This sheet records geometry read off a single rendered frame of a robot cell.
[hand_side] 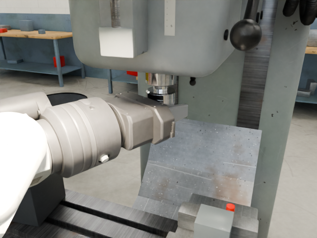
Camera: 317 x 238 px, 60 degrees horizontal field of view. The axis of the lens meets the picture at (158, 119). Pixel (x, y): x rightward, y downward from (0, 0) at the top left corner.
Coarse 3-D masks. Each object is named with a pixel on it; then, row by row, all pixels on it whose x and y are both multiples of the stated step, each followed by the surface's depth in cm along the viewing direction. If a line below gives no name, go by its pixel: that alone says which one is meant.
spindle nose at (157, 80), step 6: (150, 78) 40; (156, 78) 40; (162, 78) 40; (168, 78) 40; (174, 78) 41; (150, 84) 41; (156, 84) 40; (162, 84) 40; (168, 84) 40; (174, 84) 41
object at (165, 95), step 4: (148, 88) 43; (152, 88) 43; (168, 88) 43; (172, 88) 43; (148, 92) 42; (152, 92) 41; (156, 92) 41; (160, 92) 41; (164, 92) 41; (168, 92) 41; (172, 92) 42; (148, 96) 42; (152, 96) 41; (156, 96) 41; (160, 96) 41; (164, 96) 41; (168, 96) 41; (172, 96) 42; (160, 100) 41
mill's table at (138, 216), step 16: (64, 208) 71; (80, 208) 72; (96, 208) 71; (112, 208) 71; (128, 208) 71; (16, 224) 66; (48, 224) 66; (64, 224) 67; (80, 224) 66; (96, 224) 66; (112, 224) 66; (128, 224) 67; (144, 224) 66; (160, 224) 66; (176, 224) 66
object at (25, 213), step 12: (48, 180) 66; (60, 180) 72; (36, 192) 62; (48, 192) 67; (60, 192) 72; (24, 204) 63; (36, 204) 63; (48, 204) 67; (24, 216) 64; (36, 216) 63
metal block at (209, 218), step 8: (200, 208) 50; (208, 208) 50; (216, 208) 50; (200, 216) 48; (208, 216) 48; (216, 216) 48; (224, 216) 48; (232, 216) 48; (200, 224) 46; (208, 224) 46; (216, 224) 46; (224, 224) 46; (232, 224) 49; (200, 232) 47; (208, 232) 46; (216, 232) 46; (224, 232) 45
